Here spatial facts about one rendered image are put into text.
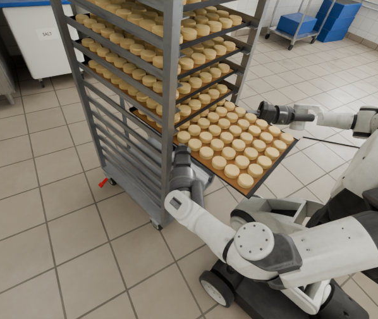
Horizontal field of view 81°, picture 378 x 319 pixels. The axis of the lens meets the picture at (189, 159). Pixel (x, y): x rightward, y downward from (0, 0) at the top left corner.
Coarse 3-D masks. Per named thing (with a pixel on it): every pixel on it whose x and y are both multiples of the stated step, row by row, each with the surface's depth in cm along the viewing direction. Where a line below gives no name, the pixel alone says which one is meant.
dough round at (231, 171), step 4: (228, 168) 75; (232, 168) 75; (236, 168) 75; (224, 172) 75; (228, 172) 74; (232, 172) 74; (236, 172) 74; (228, 176) 74; (232, 176) 74; (236, 176) 74
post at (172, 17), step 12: (168, 0) 47; (180, 0) 48; (168, 12) 49; (180, 12) 50; (168, 24) 51; (180, 24) 52; (168, 36) 53; (168, 48) 55; (168, 60) 57; (168, 72) 59; (168, 84) 62; (168, 96) 64; (168, 108) 67; (168, 120) 71; (168, 132) 75; (168, 144) 79; (168, 156) 84; (168, 168) 90; (168, 180) 97; (168, 192) 105
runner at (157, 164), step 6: (96, 114) 118; (102, 120) 116; (108, 126) 115; (114, 132) 114; (120, 132) 114; (126, 138) 112; (132, 144) 106; (138, 150) 105; (144, 156) 104; (150, 156) 106; (150, 162) 103; (156, 162) 104
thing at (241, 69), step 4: (224, 60) 97; (228, 60) 95; (228, 64) 96; (232, 64) 95; (236, 64) 94; (236, 68) 95; (240, 68) 94; (244, 68) 92; (236, 72) 94; (240, 72) 95; (244, 72) 93; (240, 76) 93
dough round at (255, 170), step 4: (252, 164) 77; (256, 164) 78; (248, 168) 76; (252, 168) 76; (256, 168) 76; (260, 168) 76; (248, 172) 76; (252, 172) 75; (256, 172) 75; (260, 172) 75; (252, 176) 76; (256, 176) 75
